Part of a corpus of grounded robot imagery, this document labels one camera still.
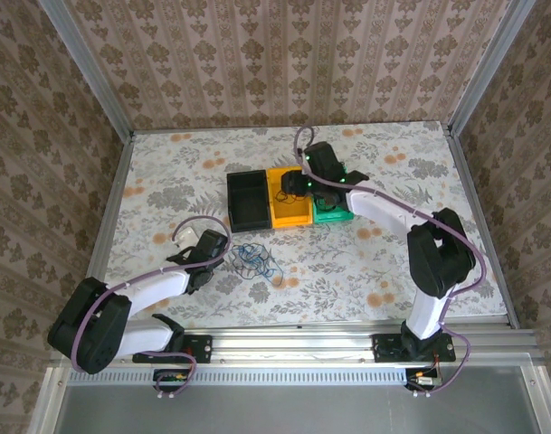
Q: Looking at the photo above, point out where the thin blue cable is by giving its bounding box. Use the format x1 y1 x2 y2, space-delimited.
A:
232 242 285 287

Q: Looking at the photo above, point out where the yellow plastic bin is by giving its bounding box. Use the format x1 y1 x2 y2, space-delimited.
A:
265 165 315 231

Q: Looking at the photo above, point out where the black plastic bin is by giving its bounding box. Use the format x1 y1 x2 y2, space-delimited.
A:
225 170 273 235

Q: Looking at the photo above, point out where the green plastic bin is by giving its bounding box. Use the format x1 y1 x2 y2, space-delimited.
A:
310 160 356 225

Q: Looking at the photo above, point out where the floral table cover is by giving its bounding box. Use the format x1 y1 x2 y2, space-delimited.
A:
105 120 509 327

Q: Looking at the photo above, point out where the small black connector box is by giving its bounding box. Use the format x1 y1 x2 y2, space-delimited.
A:
404 366 443 392
152 368 190 393

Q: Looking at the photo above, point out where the grey metal panel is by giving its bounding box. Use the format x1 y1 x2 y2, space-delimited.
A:
52 383 541 434

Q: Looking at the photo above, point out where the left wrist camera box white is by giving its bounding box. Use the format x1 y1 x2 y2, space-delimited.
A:
172 226 199 249

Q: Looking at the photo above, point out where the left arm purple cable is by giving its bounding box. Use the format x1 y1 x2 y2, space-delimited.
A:
70 215 233 399

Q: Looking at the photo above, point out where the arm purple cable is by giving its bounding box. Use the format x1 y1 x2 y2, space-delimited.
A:
70 215 233 399
294 125 488 399

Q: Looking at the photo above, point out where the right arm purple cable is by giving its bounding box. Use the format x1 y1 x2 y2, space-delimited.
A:
294 125 488 399

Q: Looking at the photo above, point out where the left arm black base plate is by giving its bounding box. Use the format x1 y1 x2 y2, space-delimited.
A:
132 334 213 364

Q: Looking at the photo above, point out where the aluminium table side rail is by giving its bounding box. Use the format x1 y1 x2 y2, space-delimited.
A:
71 133 136 331
442 126 520 329

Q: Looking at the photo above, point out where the aluminium mounting rail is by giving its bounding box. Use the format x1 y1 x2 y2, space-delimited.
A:
51 329 547 367

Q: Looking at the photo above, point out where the slotted grey cable duct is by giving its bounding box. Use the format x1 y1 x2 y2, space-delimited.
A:
66 366 537 385

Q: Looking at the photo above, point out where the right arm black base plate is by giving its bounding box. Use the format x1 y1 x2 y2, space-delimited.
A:
373 333 457 364

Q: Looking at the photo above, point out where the aluminium frame post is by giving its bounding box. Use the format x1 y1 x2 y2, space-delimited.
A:
446 0 537 137
37 0 136 141

